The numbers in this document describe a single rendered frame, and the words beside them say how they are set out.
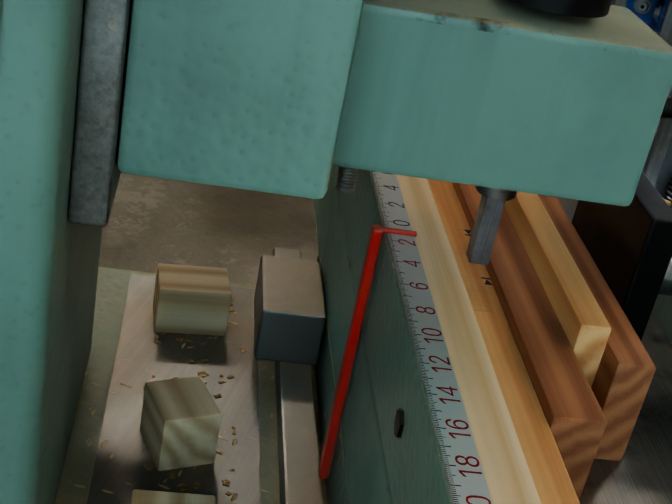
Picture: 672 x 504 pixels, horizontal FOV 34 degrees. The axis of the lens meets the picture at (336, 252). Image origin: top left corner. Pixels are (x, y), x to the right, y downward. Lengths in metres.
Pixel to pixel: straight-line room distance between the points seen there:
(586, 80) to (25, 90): 0.22
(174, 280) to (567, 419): 0.33
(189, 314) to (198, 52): 0.32
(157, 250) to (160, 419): 1.92
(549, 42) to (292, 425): 0.27
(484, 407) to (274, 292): 0.27
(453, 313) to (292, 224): 2.23
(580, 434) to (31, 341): 0.21
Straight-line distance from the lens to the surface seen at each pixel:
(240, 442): 0.61
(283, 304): 0.64
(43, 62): 0.36
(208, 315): 0.69
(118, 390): 0.64
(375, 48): 0.43
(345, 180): 0.54
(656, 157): 1.25
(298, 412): 0.62
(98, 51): 0.39
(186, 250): 2.49
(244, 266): 2.46
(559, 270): 0.51
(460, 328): 0.45
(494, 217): 0.50
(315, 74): 0.39
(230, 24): 0.39
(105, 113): 0.40
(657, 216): 0.50
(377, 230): 0.50
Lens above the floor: 1.17
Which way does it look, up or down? 27 degrees down
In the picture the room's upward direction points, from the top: 12 degrees clockwise
